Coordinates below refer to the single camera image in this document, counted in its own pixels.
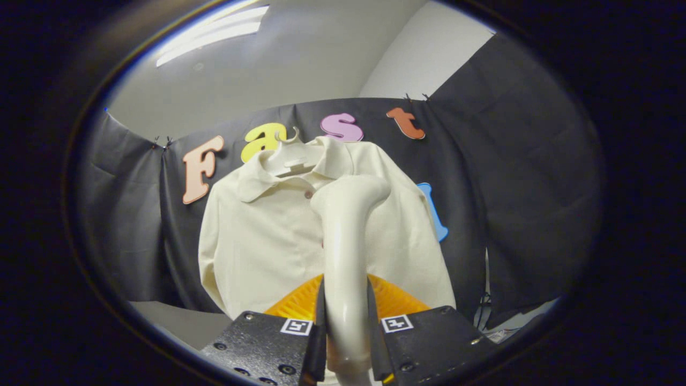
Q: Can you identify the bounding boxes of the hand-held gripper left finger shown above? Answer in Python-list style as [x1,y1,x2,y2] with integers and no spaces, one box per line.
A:
[199,273,327,386]

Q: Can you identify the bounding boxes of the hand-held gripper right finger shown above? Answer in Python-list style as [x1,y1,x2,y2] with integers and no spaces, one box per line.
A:
[367,273,502,385]

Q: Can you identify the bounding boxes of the cream button-up shirt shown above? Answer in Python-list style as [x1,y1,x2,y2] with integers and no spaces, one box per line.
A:
[197,136,457,321]

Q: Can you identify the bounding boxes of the cream garment steamer head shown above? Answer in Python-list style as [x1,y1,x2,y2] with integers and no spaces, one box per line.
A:
[310,174,392,386]

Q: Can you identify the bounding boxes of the white clothes hanger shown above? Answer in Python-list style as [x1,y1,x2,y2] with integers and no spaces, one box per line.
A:
[263,126,322,177]

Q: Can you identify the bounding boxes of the grey cabinet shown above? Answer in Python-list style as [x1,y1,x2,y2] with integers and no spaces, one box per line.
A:
[129,300,234,352]

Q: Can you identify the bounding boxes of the black backdrop cloth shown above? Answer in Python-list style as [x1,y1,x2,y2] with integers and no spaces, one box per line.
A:
[75,32,606,328]

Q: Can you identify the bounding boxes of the ceiling light panel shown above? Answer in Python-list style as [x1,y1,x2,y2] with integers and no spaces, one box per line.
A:
[155,4,270,68]

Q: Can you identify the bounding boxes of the thin tangled cables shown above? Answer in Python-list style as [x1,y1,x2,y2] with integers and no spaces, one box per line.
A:
[474,292,507,344]

